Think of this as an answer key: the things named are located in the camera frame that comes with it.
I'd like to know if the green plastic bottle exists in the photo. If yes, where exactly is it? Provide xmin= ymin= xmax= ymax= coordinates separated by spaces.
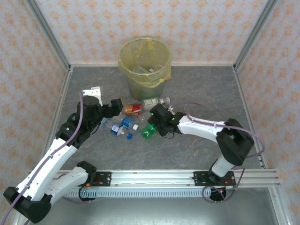
xmin=140 ymin=123 xmax=158 ymax=141

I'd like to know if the clear bottle green white label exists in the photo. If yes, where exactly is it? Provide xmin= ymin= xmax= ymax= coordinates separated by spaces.
xmin=142 ymin=97 xmax=171 ymax=110

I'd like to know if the blue label white cap bottle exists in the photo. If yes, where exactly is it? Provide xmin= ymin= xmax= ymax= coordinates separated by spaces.
xmin=120 ymin=116 xmax=140 ymax=131

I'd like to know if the red orange label bottle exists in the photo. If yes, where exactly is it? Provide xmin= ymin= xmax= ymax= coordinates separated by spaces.
xmin=122 ymin=104 xmax=143 ymax=117

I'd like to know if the clear plastic bottle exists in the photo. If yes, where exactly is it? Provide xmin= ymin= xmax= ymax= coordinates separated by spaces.
xmin=150 ymin=65 xmax=165 ymax=74
xmin=132 ymin=66 xmax=150 ymax=76

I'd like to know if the round mesh waste bin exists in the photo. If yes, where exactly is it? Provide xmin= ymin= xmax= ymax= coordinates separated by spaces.
xmin=118 ymin=37 xmax=172 ymax=102

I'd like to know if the mesh bin with plastic liner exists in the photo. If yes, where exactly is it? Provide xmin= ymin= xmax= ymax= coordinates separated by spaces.
xmin=118 ymin=37 xmax=172 ymax=89

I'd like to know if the grey metal shelf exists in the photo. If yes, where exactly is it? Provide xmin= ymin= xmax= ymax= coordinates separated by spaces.
xmin=14 ymin=187 xmax=290 ymax=225

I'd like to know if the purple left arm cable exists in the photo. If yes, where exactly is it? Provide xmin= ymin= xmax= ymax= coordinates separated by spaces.
xmin=0 ymin=91 xmax=91 ymax=225

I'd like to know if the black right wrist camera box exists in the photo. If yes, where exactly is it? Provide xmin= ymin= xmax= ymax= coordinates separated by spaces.
xmin=147 ymin=116 xmax=158 ymax=129

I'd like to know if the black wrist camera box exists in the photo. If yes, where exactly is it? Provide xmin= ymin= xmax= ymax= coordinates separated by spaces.
xmin=110 ymin=98 xmax=124 ymax=116
xmin=147 ymin=116 xmax=158 ymax=129

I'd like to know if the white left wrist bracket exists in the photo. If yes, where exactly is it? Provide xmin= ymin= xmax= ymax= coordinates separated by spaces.
xmin=82 ymin=86 xmax=104 ymax=106

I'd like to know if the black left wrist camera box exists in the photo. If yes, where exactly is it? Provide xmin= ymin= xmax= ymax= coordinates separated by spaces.
xmin=110 ymin=98 xmax=124 ymax=116

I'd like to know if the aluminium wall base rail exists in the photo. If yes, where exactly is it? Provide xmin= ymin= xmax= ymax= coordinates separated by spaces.
xmin=69 ymin=62 xmax=235 ymax=68

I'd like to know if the slotted grey cable duct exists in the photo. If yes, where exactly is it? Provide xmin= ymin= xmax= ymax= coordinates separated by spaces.
xmin=66 ymin=188 xmax=213 ymax=198

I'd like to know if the black round cable port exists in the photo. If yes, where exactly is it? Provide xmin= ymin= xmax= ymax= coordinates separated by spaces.
xmin=209 ymin=187 xmax=228 ymax=203
xmin=78 ymin=187 xmax=97 ymax=203

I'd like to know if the aluminium frame post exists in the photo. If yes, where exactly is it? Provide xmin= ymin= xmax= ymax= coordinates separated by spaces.
xmin=232 ymin=0 xmax=280 ymax=72
xmin=25 ymin=0 xmax=72 ymax=72

